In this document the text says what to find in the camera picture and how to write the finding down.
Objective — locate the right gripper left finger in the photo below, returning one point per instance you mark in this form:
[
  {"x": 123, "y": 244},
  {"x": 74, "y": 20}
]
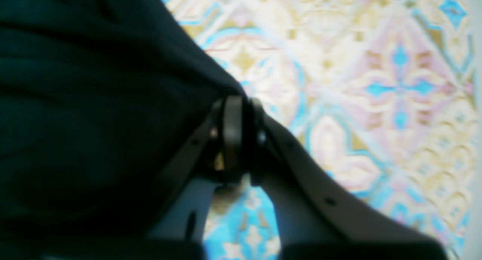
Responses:
[{"x": 210, "y": 157}]

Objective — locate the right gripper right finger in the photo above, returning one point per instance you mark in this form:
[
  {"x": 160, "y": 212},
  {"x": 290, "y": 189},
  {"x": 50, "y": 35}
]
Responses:
[{"x": 317, "y": 218}]

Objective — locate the black t-shirt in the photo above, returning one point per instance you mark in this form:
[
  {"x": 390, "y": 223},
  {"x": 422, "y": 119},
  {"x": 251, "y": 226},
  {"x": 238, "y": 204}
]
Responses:
[{"x": 96, "y": 96}]

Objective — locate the patterned tablecloth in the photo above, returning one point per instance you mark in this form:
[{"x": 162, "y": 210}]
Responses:
[{"x": 381, "y": 93}]

